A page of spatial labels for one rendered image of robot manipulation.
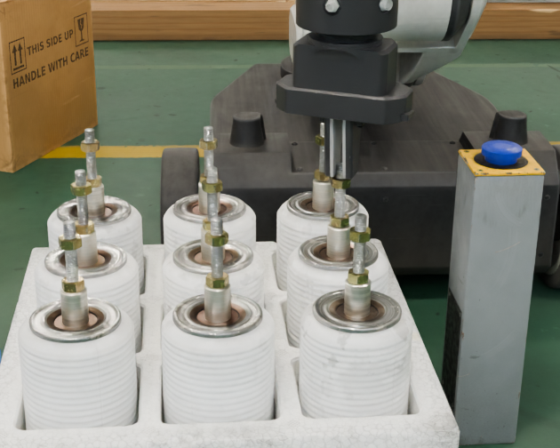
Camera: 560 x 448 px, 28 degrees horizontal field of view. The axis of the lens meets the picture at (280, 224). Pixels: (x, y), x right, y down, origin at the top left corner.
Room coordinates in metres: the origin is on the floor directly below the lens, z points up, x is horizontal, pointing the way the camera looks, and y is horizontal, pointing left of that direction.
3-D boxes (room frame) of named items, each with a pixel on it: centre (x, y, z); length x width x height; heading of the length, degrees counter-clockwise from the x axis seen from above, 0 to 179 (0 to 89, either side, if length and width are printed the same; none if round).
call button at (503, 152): (1.05, -0.22, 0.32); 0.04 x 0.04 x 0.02
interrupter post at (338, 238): (0.96, -0.06, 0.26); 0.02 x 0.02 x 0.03
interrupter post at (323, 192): (1.08, -0.04, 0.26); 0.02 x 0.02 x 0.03
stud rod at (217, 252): (0.83, 0.05, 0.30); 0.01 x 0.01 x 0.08
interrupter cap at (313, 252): (0.96, -0.06, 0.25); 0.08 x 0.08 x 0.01
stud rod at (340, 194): (0.96, -0.06, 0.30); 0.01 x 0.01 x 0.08
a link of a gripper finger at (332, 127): (0.96, -0.04, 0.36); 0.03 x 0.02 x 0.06; 160
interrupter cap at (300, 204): (1.08, -0.04, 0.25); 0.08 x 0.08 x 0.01
